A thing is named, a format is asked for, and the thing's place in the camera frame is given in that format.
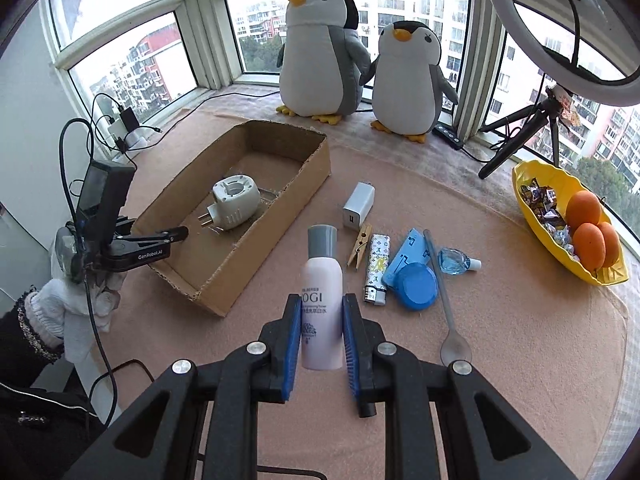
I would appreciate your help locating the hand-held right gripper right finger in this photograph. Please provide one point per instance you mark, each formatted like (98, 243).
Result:
(350, 355)

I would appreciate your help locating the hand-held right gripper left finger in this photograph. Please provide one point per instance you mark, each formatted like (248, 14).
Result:
(289, 355)

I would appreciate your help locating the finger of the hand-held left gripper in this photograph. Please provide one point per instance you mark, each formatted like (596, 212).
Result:
(124, 224)
(167, 235)

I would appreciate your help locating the white bottle grey cap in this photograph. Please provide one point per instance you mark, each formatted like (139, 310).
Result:
(321, 290)

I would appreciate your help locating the white printed lighter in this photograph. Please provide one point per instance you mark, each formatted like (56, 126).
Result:
(375, 270)

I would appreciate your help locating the blue round lid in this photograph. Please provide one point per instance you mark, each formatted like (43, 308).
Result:
(416, 287)

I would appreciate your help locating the clear plastic spoon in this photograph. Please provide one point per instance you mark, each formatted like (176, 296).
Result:
(452, 347)

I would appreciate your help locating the cardboard box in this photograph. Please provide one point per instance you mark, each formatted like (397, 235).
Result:
(280, 195)

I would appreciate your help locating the blue plastic holder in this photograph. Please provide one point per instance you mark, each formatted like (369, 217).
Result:
(407, 247)

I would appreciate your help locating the person's left hand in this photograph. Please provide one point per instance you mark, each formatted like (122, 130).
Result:
(65, 310)

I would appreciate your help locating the white plug-in device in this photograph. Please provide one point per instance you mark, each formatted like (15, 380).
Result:
(232, 202)

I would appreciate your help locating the black charger block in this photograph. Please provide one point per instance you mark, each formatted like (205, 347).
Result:
(129, 120)

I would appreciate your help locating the white power strip with chargers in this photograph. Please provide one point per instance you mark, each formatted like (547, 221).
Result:
(150, 127)

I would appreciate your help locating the clear blister pack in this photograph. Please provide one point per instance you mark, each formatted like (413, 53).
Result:
(265, 196)

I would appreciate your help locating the wooden clothespin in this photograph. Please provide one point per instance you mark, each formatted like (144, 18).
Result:
(360, 247)

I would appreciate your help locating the blue eye drop bottle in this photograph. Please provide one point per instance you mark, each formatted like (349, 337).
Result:
(452, 262)

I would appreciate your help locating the white charger plug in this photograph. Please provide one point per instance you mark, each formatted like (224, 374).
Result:
(357, 205)

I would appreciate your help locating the pale plaid cloth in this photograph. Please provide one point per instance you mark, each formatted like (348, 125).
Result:
(350, 132)

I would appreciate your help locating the person's black jacket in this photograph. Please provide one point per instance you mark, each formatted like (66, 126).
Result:
(40, 425)

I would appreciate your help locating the large penguin plush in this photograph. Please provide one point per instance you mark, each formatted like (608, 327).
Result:
(315, 60)

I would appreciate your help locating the yellow plastic bowl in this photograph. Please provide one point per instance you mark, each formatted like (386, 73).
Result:
(537, 220)

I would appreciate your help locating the black inline remote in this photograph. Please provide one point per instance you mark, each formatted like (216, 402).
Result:
(448, 136)

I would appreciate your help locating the pile of wrapped candies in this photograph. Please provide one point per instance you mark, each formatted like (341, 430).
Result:
(542, 200)

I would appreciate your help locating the orange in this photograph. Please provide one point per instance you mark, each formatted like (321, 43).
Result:
(611, 242)
(589, 247)
(582, 209)

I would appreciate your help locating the small penguin plush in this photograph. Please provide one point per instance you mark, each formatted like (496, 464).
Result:
(405, 90)

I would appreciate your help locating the black tripod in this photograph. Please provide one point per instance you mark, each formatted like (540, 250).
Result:
(520, 135)

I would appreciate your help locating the red snack wrapper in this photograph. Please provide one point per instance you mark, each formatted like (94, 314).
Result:
(571, 116)

